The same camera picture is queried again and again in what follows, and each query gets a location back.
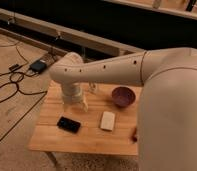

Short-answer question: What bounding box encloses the small black plug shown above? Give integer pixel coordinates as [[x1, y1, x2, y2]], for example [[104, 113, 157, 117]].
[[9, 64, 22, 72]]

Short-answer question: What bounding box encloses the dark red small object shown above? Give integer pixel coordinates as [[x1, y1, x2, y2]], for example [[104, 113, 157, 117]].
[[131, 127, 138, 142]]

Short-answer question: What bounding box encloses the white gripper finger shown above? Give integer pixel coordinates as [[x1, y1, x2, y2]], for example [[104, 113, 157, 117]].
[[79, 101, 88, 112], [63, 102, 69, 112]]

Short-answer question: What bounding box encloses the black floor cable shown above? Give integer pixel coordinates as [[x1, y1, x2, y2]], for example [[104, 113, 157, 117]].
[[0, 41, 48, 106]]

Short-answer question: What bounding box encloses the black rectangular eraser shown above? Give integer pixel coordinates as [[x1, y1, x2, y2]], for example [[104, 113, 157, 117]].
[[57, 117, 81, 133]]

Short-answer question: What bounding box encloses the clear glass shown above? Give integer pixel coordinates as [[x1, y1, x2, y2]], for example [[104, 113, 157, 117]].
[[89, 83, 98, 93]]

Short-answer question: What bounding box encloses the purple ceramic cup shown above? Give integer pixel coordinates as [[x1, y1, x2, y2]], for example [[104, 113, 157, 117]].
[[112, 87, 136, 107]]

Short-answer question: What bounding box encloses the black power adapter box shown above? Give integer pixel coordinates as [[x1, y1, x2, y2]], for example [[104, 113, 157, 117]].
[[29, 60, 47, 73]]

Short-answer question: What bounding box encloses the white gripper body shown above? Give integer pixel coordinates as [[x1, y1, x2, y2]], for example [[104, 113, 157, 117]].
[[61, 83, 83, 104]]

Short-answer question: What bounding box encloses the small wooden table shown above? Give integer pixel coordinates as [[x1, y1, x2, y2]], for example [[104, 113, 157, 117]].
[[27, 79, 144, 168]]

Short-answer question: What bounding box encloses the white rectangular block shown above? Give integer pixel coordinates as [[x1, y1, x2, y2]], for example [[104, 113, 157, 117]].
[[100, 111, 115, 131]]

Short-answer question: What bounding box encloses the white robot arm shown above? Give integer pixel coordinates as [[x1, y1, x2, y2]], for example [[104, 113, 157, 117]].
[[50, 47, 197, 171]]

